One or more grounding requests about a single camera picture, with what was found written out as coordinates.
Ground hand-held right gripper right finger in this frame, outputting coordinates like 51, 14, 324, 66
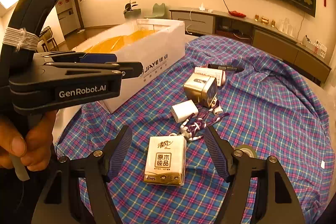
203, 126, 306, 224

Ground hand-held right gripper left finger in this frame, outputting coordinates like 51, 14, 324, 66
31, 126, 133, 224

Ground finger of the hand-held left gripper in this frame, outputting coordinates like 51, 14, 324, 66
43, 52, 118, 65
45, 61, 143, 81

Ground white cardboard box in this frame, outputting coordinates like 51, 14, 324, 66
71, 19, 187, 114

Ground clear tape roll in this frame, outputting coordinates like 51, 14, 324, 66
234, 145, 258, 161

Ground purple white figurine keychain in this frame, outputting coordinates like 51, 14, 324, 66
176, 99, 230, 142

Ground white gold tissue packet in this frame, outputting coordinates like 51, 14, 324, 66
143, 135, 187, 187

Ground white charger adapter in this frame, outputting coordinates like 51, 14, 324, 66
171, 100, 199, 124

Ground silver metal tin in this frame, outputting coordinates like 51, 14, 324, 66
184, 74, 218, 109

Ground white carton with red label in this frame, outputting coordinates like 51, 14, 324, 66
194, 67, 223, 80

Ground black marker pen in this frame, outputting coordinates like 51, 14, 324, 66
207, 63, 243, 73

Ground person's left hand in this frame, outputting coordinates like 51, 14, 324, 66
0, 110, 57, 172

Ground yellow bag liner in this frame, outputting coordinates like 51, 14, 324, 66
84, 30, 158, 54

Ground wooden chair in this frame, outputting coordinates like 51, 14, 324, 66
39, 26, 58, 52

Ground white door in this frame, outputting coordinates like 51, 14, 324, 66
55, 0, 84, 37

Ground blue pink plaid cloth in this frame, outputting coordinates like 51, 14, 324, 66
54, 35, 330, 224

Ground dark leafy plant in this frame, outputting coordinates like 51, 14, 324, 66
123, 0, 138, 14

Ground green plastic chair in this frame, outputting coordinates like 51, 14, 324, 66
144, 3, 166, 19

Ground long grey media cabinet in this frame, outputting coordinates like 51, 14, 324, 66
169, 7, 332, 86

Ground white desktop box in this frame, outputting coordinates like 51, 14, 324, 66
303, 35, 317, 50

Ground set of clear glasses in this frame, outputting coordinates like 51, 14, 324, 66
278, 18, 297, 35

